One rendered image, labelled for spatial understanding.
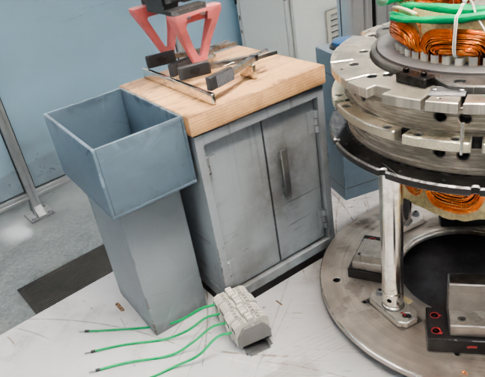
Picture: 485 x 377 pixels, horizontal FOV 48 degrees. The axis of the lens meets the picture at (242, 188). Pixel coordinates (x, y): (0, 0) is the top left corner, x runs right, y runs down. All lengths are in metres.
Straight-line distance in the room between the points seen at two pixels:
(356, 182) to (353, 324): 0.33
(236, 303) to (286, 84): 0.28
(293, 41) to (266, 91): 2.24
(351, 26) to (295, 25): 1.80
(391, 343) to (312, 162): 0.25
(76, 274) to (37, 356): 1.52
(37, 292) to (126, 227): 1.67
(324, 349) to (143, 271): 0.24
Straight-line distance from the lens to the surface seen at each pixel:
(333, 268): 0.76
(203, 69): 0.68
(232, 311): 0.69
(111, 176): 0.58
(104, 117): 0.74
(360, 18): 1.05
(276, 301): 0.75
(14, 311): 2.28
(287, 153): 0.70
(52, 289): 2.27
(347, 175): 0.92
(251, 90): 0.64
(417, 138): 0.50
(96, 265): 2.31
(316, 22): 2.95
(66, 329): 0.81
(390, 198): 0.59
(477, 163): 0.52
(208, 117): 0.60
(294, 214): 0.75
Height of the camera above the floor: 1.28
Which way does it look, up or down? 29 degrees down
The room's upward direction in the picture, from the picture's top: 10 degrees counter-clockwise
